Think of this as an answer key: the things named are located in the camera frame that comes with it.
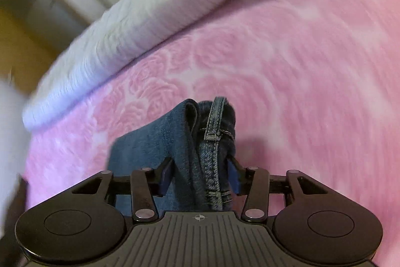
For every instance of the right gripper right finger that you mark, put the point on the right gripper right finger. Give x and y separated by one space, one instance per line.
254 183

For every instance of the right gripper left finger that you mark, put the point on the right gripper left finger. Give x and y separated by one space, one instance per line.
145 184

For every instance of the dark blue denim jeans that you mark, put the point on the dark blue denim jeans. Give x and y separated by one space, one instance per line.
198 136

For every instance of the pink rose pattern blanket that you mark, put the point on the pink rose pattern blanket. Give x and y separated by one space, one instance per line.
314 84

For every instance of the white quilted duvet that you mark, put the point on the white quilted duvet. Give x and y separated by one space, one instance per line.
123 35

